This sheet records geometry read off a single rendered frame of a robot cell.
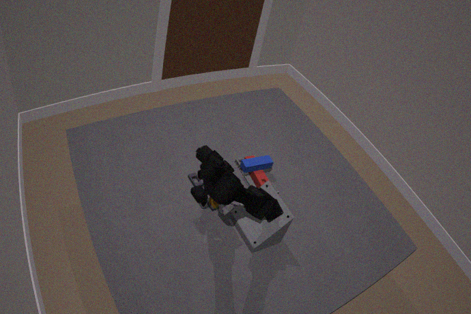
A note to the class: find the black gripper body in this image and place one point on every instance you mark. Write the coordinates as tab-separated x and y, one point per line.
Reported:
199	193

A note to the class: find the red tapered block with square sockets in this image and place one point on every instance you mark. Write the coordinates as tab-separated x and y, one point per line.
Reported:
258	177

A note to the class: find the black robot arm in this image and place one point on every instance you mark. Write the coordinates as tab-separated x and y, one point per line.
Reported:
228	188

